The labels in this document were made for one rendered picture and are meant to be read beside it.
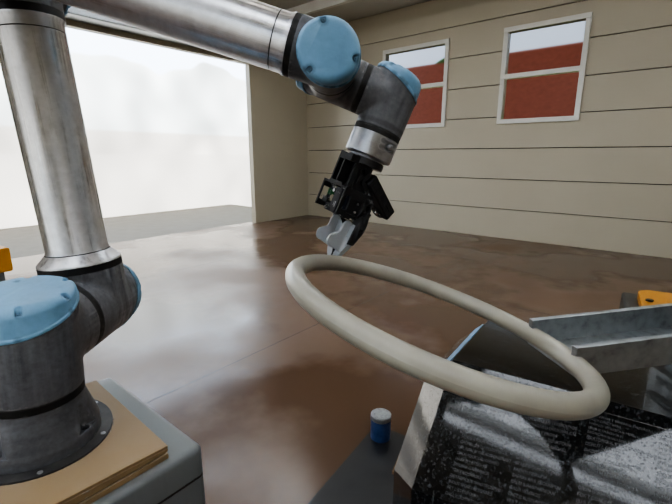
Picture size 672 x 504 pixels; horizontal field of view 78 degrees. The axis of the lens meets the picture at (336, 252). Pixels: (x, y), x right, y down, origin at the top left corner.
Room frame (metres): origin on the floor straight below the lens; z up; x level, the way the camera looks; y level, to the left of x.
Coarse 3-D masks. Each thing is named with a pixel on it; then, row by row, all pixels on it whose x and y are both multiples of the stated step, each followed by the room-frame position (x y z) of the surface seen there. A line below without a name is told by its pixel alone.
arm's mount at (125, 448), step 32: (96, 384) 0.80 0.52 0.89; (128, 416) 0.70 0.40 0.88; (96, 448) 0.61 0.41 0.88; (128, 448) 0.62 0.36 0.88; (160, 448) 0.62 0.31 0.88; (0, 480) 0.53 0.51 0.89; (32, 480) 0.54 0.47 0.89; (64, 480) 0.54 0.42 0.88; (96, 480) 0.54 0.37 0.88; (128, 480) 0.57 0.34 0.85
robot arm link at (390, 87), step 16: (384, 64) 0.79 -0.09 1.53; (368, 80) 0.77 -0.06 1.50; (384, 80) 0.77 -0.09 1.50; (400, 80) 0.77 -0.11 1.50; (416, 80) 0.78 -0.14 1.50; (368, 96) 0.77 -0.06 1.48; (384, 96) 0.77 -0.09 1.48; (400, 96) 0.77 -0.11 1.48; (416, 96) 0.79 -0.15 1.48; (368, 112) 0.78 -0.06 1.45; (384, 112) 0.77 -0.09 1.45; (400, 112) 0.77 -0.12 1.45; (368, 128) 0.77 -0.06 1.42; (384, 128) 0.76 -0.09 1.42; (400, 128) 0.78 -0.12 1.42
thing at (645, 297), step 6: (642, 294) 1.72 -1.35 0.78; (648, 294) 1.72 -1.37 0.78; (654, 294) 1.72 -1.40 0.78; (660, 294) 1.72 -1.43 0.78; (666, 294) 1.72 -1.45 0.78; (642, 300) 1.64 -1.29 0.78; (648, 300) 1.63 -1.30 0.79; (654, 300) 1.64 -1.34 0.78; (660, 300) 1.64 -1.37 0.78; (666, 300) 1.64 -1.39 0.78
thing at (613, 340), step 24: (600, 312) 0.71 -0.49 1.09; (624, 312) 0.72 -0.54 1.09; (648, 312) 0.73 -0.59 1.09; (552, 336) 0.70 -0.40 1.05; (576, 336) 0.70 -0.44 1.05; (600, 336) 0.71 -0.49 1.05; (624, 336) 0.70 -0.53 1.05; (648, 336) 0.61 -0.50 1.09; (552, 360) 0.63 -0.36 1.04; (600, 360) 0.59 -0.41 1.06; (624, 360) 0.60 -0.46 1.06; (648, 360) 0.60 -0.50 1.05
